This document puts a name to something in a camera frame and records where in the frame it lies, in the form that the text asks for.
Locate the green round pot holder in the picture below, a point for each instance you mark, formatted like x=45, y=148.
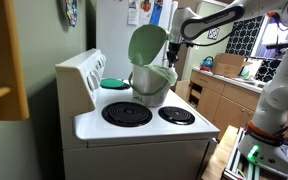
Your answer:
x=112, y=83

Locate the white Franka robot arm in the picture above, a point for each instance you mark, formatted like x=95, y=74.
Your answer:
x=284, y=90

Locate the pale green bin liner bag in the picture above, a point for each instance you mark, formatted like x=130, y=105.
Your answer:
x=164, y=75

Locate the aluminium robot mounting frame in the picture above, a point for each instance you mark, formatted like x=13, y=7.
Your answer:
x=240, y=166

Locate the blue printed fridge paper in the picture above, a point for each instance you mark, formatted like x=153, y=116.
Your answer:
x=156, y=14

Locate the white printed fridge paper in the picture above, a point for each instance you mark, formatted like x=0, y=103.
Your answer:
x=133, y=12

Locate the blue kettle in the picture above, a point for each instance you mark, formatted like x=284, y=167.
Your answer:
x=207, y=63

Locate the white electric stove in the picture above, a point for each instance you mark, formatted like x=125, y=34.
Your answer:
x=134, y=156

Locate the wooden kitchen cabinets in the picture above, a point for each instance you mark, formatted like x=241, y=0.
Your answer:
x=224, y=100

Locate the brown cardboard box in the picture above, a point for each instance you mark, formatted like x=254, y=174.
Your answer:
x=229, y=65

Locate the wooden spice rack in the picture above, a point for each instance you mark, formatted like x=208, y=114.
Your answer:
x=0, y=66

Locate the black white patterned curtain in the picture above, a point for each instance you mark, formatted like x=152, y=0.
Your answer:
x=242, y=40

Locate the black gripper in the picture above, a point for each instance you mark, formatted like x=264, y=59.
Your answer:
x=173, y=49

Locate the green bin lid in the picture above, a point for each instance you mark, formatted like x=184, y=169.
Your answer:
x=147, y=43

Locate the white refrigerator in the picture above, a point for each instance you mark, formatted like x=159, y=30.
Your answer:
x=114, y=36

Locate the silver metal pot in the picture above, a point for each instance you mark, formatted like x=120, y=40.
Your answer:
x=149, y=90

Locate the light wooden robot table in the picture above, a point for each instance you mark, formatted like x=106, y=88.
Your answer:
x=222, y=153

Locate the colourful decorative wall plate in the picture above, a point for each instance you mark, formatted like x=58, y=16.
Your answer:
x=71, y=11

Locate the orange printed fridge paper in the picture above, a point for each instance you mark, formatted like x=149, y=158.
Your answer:
x=146, y=9

